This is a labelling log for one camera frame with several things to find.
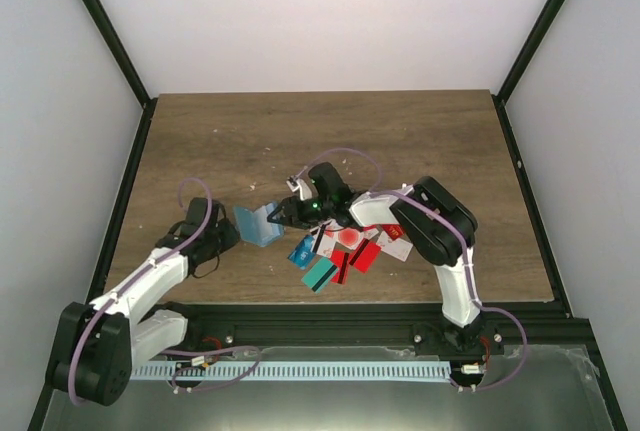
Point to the dark red credit card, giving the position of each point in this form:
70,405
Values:
394,231

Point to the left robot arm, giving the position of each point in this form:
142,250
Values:
97,345

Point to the teal leather card holder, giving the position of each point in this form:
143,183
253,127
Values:
253,226

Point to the red card with black stripe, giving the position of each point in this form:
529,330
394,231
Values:
341,259

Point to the teal card with black stripe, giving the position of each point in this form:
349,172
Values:
319,275

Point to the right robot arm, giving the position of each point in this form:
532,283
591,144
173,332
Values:
439,226

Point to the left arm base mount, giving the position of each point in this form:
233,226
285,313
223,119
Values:
200,345

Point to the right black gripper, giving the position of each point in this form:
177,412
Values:
292,207

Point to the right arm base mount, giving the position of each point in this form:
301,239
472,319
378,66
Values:
450,342

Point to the white card with black stripe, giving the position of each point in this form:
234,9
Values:
323,243

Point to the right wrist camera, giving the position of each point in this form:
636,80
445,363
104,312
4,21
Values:
299,187

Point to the white card with red circle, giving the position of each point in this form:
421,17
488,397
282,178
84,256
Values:
345,237

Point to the large red card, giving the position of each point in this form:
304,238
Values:
364,255

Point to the white card with red logo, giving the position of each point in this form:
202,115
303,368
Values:
399,248

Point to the blue credit card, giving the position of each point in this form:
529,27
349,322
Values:
302,255

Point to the light blue slotted cable duct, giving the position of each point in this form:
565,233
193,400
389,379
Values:
301,371

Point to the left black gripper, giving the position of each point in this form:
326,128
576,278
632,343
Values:
232,237

